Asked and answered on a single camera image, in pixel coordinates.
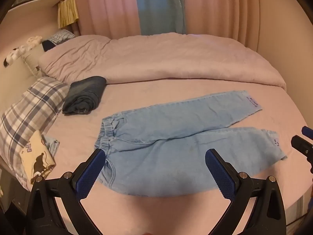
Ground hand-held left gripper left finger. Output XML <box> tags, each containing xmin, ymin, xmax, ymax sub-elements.
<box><xmin>24</xmin><ymin>149</ymin><xmax>106</xmax><ymax>235</ymax></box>

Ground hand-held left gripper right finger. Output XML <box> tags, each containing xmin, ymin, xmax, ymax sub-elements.
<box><xmin>205</xmin><ymin>149</ymin><xmax>286</xmax><ymax>235</ymax></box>

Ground light blue denim pants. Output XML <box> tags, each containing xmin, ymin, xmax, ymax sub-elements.
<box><xmin>94</xmin><ymin>90</ymin><xmax>288</xmax><ymax>197</ymax></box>

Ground light blue striped cloth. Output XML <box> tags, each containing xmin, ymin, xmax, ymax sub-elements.
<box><xmin>44</xmin><ymin>137</ymin><xmax>60</xmax><ymax>157</ymax></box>

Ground cream cartoon printed cloth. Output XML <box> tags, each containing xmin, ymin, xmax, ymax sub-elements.
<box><xmin>20</xmin><ymin>130</ymin><xmax>56</xmax><ymax>184</ymax></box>

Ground folded dark blue jeans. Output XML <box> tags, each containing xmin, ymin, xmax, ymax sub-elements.
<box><xmin>62</xmin><ymin>76</ymin><xmax>107</xmax><ymax>115</ymax></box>

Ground grey plaid pillow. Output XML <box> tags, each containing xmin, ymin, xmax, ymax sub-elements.
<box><xmin>0</xmin><ymin>76</ymin><xmax>70</xmax><ymax>191</ymax></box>

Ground white lace pillow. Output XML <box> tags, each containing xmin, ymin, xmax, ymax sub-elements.
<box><xmin>22</xmin><ymin>46</ymin><xmax>46</xmax><ymax>77</ymax></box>

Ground pink duvet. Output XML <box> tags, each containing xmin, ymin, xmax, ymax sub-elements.
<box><xmin>38</xmin><ymin>32</ymin><xmax>286</xmax><ymax>91</ymax></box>

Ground blue checked pillow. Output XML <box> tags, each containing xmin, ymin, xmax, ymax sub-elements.
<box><xmin>41</xmin><ymin>29</ymin><xmax>76</xmax><ymax>52</ymax></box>

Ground black and white plush toy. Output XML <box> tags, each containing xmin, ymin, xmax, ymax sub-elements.
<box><xmin>3</xmin><ymin>48</ymin><xmax>26</xmax><ymax>67</ymax></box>

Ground pink curtain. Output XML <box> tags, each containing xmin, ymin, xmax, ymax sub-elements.
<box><xmin>71</xmin><ymin>0</ymin><xmax>141</xmax><ymax>37</ymax></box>
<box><xmin>181</xmin><ymin>0</ymin><xmax>260</xmax><ymax>52</ymax></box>

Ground yellow fringed cloth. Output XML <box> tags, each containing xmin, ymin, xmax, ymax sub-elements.
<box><xmin>57</xmin><ymin>0</ymin><xmax>79</xmax><ymax>28</ymax></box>

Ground blue curtain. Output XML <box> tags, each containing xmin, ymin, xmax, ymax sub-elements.
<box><xmin>134</xmin><ymin>0</ymin><xmax>186</xmax><ymax>35</ymax></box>

